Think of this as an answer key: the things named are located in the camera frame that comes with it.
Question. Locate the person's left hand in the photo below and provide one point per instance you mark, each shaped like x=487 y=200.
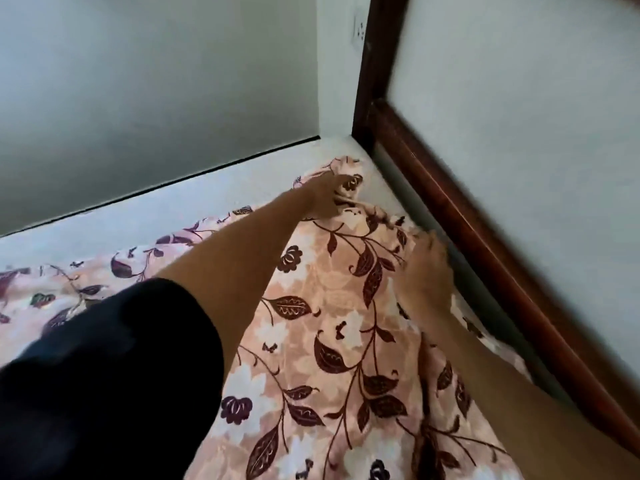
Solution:
x=330 y=194

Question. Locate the person's right hand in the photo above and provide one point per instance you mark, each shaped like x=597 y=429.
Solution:
x=425 y=274

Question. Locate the dark wooden bed frame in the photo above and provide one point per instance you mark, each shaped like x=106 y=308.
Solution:
x=475 y=234

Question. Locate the pink floral bed sheet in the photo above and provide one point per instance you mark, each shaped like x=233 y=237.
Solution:
x=325 y=344

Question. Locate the white textured mattress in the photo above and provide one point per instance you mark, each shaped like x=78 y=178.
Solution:
x=200 y=199

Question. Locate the person's right forearm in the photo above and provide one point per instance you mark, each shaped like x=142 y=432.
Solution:
x=515 y=409

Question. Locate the person's left forearm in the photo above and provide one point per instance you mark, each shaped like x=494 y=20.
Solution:
x=240 y=264

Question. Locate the white wall socket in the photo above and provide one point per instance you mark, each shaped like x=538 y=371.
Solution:
x=359 y=29

